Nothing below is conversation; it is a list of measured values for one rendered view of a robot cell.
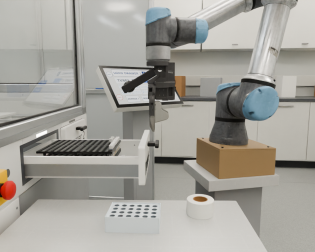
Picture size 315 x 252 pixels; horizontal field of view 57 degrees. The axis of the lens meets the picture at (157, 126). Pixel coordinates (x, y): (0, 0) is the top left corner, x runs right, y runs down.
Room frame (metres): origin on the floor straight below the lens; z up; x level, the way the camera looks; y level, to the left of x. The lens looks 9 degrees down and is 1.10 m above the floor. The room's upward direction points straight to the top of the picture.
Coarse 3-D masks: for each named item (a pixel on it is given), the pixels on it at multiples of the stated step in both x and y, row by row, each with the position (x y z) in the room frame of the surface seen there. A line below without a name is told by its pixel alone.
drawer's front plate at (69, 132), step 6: (78, 120) 1.30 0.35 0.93; (84, 120) 1.36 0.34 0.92; (66, 126) 1.12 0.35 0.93; (72, 126) 1.18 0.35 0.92; (66, 132) 1.10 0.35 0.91; (72, 132) 1.17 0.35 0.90; (78, 132) 1.26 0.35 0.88; (84, 132) 1.35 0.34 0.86; (66, 138) 1.10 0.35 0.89; (72, 138) 1.17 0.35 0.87; (84, 138) 1.35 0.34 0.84
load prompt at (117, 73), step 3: (111, 69) 1.79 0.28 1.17; (114, 69) 1.80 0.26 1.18; (114, 72) 1.78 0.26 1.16; (117, 72) 1.80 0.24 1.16; (120, 72) 1.81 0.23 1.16; (123, 72) 1.83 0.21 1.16; (126, 72) 1.84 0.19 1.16; (129, 72) 1.86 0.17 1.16; (132, 72) 1.87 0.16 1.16; (135, 72) 1.89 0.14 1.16; (138, 72) 1.90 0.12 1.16; (141, 72) 1.92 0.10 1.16; (114, 75) 1.77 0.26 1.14; (117, 75) 1.78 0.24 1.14; (120, 75) 1.79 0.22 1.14; (123, 75) 1.81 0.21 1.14; (126, 75) 1.82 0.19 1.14; (129, 75) 1.84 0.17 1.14; (132, 75) 1.85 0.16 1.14; (135, 75) 1.87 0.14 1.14; (138, 75) 1.88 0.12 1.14
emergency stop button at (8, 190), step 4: (8, 180) 0.59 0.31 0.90; (4, 184) 0.57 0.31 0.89; (8, 184) 0.57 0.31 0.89; (12, 184) 0.58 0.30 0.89; (0, 188) 0.58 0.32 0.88; (4, 188) 0.57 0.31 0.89; (8, 188) 0.57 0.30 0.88; (12, 188) 0.58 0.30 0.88; (0, 192) 0.57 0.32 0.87; (4, 192) 0.56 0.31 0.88; (8, 192) 0.57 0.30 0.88; (12, 192) 0.58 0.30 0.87; (4, 196) 0.56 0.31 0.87; (8, 196) 0.57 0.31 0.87; (12, 196) 0.58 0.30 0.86
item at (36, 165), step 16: (128, 144) 1.02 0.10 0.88; (32, 160) 0.79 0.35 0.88; (48, 160) 0.79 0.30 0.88; (64, 160) 0.79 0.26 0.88; (80, 160) 0.79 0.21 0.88; (96, 160) 0.78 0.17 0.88; (112, 160) 0.78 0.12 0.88; (128, 160) 0.78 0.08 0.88; (32, 176) 0.79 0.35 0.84; (48, 176) 0.79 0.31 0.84; (64, 176) 0.79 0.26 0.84; (80, 176) 0.79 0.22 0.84; (96, 176) 0.78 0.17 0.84; (112, 176) 0.78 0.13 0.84; (128, 176) 0.78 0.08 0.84
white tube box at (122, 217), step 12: (120, 204) 0.69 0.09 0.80; (132, 204) 0.69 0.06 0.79; (144, 204) 0.69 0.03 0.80; (156, 204) 0.69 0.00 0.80; (108, 216) 0.62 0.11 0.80; (120, 216) 0.64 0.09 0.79; (132, 216) 0.63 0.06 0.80; (144, 216) 0.64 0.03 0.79; (156, 216) 0.63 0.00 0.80; (108, 228) 0.62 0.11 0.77; (120, 228) 0.62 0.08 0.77; (132, 228) 0.62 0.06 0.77; (144, 228) 0.62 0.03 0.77; (156, 228) 0.61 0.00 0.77
